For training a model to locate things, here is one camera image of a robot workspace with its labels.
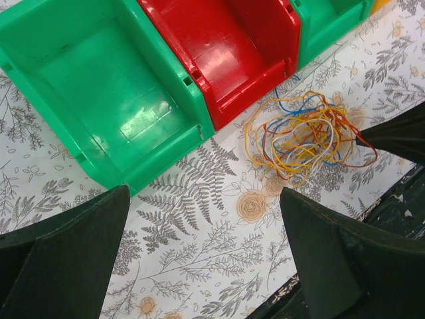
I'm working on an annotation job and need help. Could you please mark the yellow cable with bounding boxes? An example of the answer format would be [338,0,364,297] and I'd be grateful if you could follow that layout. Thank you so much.
[244,90,355,187]

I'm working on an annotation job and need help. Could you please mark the white cable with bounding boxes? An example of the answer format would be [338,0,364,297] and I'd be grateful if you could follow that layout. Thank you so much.
[270,109,366,177]

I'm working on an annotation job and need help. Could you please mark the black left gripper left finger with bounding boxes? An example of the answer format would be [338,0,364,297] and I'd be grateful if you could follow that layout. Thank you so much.
[1,185,130,318]

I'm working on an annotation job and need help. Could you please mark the green plastic bin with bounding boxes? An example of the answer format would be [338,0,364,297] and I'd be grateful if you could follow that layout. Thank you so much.
[1,1,214,194]
[291,0,374,69]

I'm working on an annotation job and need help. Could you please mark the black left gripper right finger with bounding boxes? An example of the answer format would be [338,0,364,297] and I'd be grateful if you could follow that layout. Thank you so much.
[280,187,424,318]

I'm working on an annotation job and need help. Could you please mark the left green plastic bin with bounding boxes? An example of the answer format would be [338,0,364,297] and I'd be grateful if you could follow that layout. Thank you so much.
[1,1,214,194]

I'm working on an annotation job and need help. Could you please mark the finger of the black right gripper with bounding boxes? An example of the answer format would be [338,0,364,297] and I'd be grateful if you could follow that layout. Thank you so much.
[356,102,425,165]

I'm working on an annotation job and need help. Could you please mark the right green plastic bin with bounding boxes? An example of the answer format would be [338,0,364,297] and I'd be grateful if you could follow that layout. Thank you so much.
[291,0,374,69]

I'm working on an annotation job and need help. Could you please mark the red plastic bin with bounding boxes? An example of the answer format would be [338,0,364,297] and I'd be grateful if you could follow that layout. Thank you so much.
[139,0,301,130]

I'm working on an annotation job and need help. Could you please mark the yellow plastic bin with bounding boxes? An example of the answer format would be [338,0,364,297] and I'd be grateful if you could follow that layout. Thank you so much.
[371,0,390,15]

